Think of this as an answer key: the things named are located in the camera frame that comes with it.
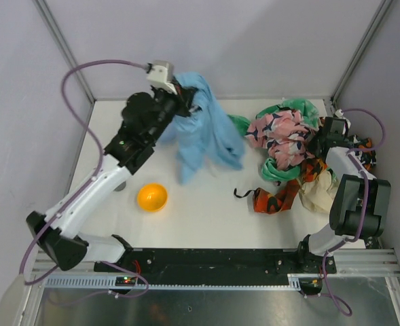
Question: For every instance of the white cable duct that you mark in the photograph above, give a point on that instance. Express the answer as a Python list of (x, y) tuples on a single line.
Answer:
[(119, 282)]

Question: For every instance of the orange bowl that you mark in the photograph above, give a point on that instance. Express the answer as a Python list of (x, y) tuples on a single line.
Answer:
[(152, 197)]

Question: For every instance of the orange red patterned cloth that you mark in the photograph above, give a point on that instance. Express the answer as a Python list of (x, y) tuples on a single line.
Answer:
[(269, 203)]

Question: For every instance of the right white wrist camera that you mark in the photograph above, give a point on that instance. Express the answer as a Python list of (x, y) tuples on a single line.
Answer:
[(338, 113)]

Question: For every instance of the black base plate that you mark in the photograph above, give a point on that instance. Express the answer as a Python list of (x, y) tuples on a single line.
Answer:
[(220, 267)]

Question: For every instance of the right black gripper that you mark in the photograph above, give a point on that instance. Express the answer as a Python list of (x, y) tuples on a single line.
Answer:
[(320, 146)]

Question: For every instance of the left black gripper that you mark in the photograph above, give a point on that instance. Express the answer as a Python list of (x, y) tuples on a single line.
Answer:
[(183, 102)]

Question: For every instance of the light blue cloth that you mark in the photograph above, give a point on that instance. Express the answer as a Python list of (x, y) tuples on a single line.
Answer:
[(207, 133)]

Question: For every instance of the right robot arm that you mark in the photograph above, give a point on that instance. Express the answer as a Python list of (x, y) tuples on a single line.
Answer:
[(360, 205)]

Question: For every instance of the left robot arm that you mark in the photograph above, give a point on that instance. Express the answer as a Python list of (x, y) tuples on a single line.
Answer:
[(58, 231)]

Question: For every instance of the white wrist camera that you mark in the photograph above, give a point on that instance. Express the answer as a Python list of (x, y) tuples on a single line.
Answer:
[(160, 76), (338, 113)]

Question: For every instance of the green white cloth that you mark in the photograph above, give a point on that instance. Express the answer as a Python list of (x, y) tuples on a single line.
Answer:
[(268, 169)]

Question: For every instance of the dark orange patterned cloth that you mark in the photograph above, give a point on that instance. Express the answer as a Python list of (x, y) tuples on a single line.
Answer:
[(367, 158)]

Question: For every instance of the grey mesh cup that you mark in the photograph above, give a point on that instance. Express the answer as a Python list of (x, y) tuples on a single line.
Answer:
[(120, 187)]

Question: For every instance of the pink navy patterned cloth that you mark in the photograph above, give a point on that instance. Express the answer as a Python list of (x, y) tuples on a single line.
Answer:
[(284, 135)]

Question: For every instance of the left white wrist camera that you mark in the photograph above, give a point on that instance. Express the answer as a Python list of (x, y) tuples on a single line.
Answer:
[(160, 76)]

